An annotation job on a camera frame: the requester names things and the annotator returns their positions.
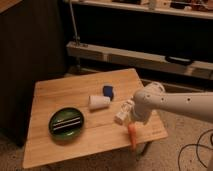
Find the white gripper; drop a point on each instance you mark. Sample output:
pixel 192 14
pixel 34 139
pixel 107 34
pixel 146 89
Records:
pixel 140 112

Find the metal pole stand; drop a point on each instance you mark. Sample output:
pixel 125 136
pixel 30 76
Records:
pixel 76 36

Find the wooden shelf with clutter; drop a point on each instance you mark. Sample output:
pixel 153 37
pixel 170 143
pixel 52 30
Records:
pixel 187 8

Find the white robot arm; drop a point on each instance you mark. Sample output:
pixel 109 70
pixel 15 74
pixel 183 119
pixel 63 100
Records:
pixel 154 97

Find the blue sponge block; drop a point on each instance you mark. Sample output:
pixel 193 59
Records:
pixel 108 92

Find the long grey case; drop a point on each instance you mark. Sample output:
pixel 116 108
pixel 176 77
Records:
pixel 197 69

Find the black chopstick pair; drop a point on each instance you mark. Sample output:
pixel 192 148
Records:
pixel 67 123

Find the green round plate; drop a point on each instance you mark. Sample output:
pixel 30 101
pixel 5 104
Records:
pixel 68 132

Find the orange pepper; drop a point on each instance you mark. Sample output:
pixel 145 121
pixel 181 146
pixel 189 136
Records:
pixel 132 135

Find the dark cabinet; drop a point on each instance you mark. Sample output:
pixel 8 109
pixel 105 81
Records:
pixel 31 49

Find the white paper cup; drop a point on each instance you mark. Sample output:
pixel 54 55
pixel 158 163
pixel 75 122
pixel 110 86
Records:
pixel 98 102

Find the white plastic bottle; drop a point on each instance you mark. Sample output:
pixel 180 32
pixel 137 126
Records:
pixel 123 117

